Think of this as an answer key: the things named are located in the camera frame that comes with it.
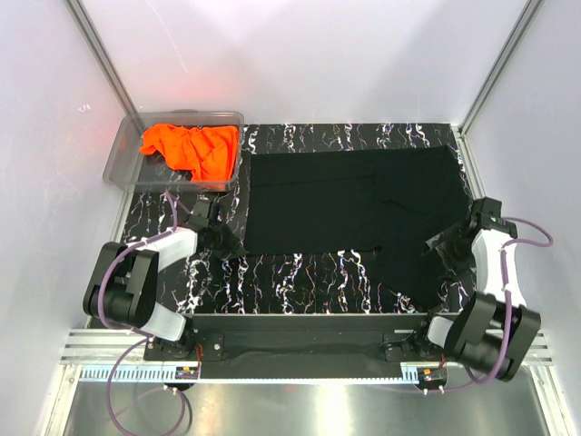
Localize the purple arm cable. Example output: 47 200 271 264
97 190 201 435
374 216 554 394

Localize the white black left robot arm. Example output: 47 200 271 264
83 192 246 360

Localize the aluminium front rail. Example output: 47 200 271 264
60 329 553 366

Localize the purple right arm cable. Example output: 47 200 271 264
374 216 554 394

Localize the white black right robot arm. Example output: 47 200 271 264
412 197 553 384

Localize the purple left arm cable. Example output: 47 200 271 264
97 190 201 435

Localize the black t shirt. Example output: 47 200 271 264
243 146 470 309

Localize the right black connector box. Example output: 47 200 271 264
418 366 448 394

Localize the orange t shirt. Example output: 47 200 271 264
140 124 240 182

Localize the white slotted cable duct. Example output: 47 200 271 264
80 365 188 383

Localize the aluminium frame post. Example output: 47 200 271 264
64 0 137 114
458 0 545 136

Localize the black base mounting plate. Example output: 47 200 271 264
144 313 442 383

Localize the right aluminium frame post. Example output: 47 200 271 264
458 0 545 136

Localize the left aluminium frame post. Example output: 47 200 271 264
64 0 137 114

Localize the clear plastic bin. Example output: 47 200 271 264
103 110 244 192

